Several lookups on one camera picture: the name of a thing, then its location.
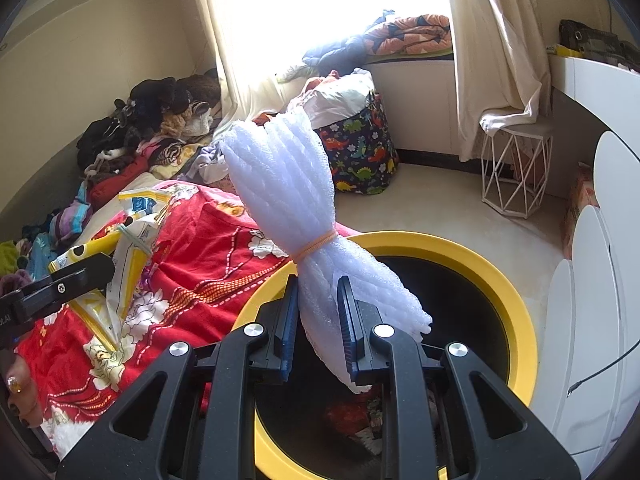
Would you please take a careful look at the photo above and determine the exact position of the orange patterned quilt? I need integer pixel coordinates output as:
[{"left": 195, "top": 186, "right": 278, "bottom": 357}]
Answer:
[{"left": 362, "top": 14, "right": 454, "bottom": 58}]

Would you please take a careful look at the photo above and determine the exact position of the yellow and white packet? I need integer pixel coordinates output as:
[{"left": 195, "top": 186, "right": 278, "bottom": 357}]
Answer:
[{"left": 47, "top": 185, "right": 174, "bottom": 357}]

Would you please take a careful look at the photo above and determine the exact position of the white wire stool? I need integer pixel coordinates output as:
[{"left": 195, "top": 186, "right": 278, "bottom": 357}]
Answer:
[{"left": 479, "top": 122, "right": 557, "bottom": 220}]

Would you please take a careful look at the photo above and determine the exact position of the dark blue jacket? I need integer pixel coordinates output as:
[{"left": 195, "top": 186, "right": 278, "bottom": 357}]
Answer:
[{"left": 302, "top": 34, "right": 374, "bottom": 77}]

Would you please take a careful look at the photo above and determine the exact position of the dinosaur print fabric basket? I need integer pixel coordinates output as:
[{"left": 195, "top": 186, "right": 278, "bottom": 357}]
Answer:
[{"left": 314, "top": 92, "right": 402, "bottom": 197}]

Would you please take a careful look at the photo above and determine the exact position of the white foam net bundle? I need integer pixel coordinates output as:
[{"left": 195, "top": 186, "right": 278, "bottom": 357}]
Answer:
[{"left": 219, "top": 112, "right": 434, "bottom": 394}]

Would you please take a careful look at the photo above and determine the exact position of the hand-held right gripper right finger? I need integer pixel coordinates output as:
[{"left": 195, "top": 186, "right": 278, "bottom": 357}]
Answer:
[{"left": 337, "top": 275, "right": 584, "bottom": 480}]

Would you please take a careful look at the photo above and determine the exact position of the cream curtain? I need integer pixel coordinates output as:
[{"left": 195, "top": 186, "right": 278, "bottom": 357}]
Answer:
[
  {"left": 442, "top": 0, "right": 554, "bottom": 162},
  {"left": 187, "top": 0, "right": 312, "bottom": 137}
]

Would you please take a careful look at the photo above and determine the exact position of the white cabinet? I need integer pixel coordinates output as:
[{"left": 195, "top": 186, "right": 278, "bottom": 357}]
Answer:
[{"left": 532, "top": 54, "right": 640, "bottom": 480}]

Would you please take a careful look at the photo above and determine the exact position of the camouflage bag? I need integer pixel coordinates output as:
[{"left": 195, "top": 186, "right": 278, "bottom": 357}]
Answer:
[{"left": 558, "top": 19, "right": 640, "bottom": 70}]

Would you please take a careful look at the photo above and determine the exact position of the red floral blanket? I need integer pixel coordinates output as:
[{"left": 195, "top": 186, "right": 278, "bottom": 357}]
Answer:
[{"left": 14, "top": 182, "right": 362, "bottom": 462}]

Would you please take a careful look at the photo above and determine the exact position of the purple striped cloth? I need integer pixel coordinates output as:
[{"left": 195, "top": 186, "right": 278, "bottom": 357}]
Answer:
[{"left": 49, "top": 194, "right": 95, "bottom": 248}]

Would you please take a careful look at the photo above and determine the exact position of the yellow rimmed black bin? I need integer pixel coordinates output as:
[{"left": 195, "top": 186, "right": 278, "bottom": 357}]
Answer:
[{"left": 231, "top": 231, "right": 539, "bottom": 480}]

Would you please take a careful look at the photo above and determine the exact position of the window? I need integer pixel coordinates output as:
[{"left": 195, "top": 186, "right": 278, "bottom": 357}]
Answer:
[{"left": 207, "top": 0, "right": 452, "bottom": 82}]

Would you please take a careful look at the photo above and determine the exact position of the black cable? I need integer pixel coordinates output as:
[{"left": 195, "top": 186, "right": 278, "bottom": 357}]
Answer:
[{"left": 567, "top": 240, "right": 640, "bottom": 400}]

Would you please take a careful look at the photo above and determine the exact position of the orange cardboard box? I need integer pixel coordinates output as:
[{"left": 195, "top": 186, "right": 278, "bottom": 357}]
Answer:
[{"left": 562, "top": 162, "right": 602, "bottom": 262}]

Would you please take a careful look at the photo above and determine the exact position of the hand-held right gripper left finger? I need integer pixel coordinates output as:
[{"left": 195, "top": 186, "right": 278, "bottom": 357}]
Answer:
[{"left": 56, "top": 275, "right": 301, "bottom": 480}]

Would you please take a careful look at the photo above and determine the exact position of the person's left hand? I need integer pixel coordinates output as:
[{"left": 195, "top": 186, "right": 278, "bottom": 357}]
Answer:
[{"left": 0, "top": 352, "right": 47, "bottom": 431}]

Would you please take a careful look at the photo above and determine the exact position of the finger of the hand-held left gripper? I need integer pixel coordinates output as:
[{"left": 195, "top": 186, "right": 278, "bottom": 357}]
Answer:
[{"left": 13, "top": 252, "right": 117, "bottom": 330}]

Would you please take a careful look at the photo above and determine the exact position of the pile of dark clothes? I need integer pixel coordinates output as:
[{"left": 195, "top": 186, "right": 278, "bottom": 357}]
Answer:
[{"left": 75, "top": 72, "right": 224, "bottom": 196}]

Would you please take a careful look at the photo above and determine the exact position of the light purple cloth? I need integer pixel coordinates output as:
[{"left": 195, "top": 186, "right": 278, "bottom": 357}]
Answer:
[{"left": 192, "top": 140, "right": 237, "bottom": 184}]

